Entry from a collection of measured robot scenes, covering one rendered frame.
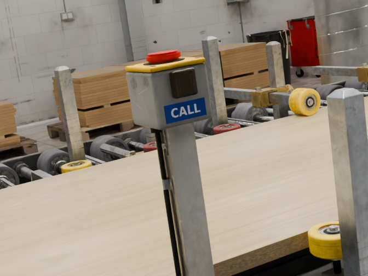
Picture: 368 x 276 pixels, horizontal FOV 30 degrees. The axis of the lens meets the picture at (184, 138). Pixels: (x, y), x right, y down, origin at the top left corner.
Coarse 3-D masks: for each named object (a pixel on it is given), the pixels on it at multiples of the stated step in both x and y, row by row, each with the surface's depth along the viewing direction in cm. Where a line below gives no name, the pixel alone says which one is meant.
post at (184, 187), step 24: (168, 144) 78; (192, 144) 79; (168, 168) 79; (192, 168) 80; (168, 192) 80; (192, 192) 80; (168, 216) 81; (192, 216) 80; (192, 240) 81; (192, 264) 81
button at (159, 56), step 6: (150, 54) 77; (156, 54) 76; (162, 54) 76; (168, 54) 76; (174, 54) 77; (180, 54) 78; (150, 60) 77; (156, 60) 76; (162, 60) 76; (168, 60) 77
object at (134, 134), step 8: (344, 80) 301; (312, 88) 292; (112, 136) 250; (120, 136) 251; (136, 136) 254; (88, 144) 245; (40, 152) 238; (88, 152) 246; (136, 152) 255; (8, 160) 232; (16, 160) 234; (24, 160) 235; (32, 160) 236; (32, 168) 236
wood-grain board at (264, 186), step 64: (256, 128) 195; (320, 128) 183; (0, 192) 163; (64, 192) 155; (128, 192) 147; (256, 192) 134; (320, 192) 128; (0, 256) 118; (64, 256) 114; (128, 256) 109; (256, 256) 105
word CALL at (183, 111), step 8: (176, 104) 76; (184, 104) 76; (192, 104) 77; (200, 104) 77; (168, 112) 75; (176, 112) 76; (184, 112) 76; (192, 112) 77; (200, 112) 77; (168, 120) 75; (176, 120) 76
